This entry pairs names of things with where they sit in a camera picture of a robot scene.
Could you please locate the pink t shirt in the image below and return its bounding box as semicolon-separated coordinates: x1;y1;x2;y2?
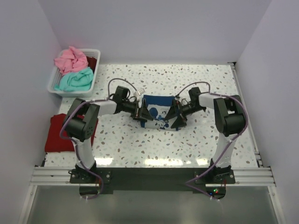
54;46;88;75

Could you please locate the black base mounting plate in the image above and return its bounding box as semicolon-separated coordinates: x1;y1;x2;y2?
68;167;236;198

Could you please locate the white plastic laundry basket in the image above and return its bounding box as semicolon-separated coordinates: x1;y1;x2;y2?
48;49;100;98

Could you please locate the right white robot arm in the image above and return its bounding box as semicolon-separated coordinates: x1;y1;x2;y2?
164;87;249;183

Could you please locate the folded red t shirt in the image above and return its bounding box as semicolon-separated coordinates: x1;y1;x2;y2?
44;113;95;154

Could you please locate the dark blue t shirt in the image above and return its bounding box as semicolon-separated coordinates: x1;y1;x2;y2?
140;95;179;131

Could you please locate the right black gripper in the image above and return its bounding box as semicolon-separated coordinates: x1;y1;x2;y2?
164;98;205;128

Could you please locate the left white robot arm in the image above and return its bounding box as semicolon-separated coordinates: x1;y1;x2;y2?
60;86;153;183

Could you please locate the dark red t shirt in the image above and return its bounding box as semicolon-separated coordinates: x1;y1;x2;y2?
86;56;97;72

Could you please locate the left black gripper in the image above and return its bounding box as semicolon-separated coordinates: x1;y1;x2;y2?
121;98;153;122

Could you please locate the teal t shirt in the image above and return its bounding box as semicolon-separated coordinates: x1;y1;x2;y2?
54;67;94;92

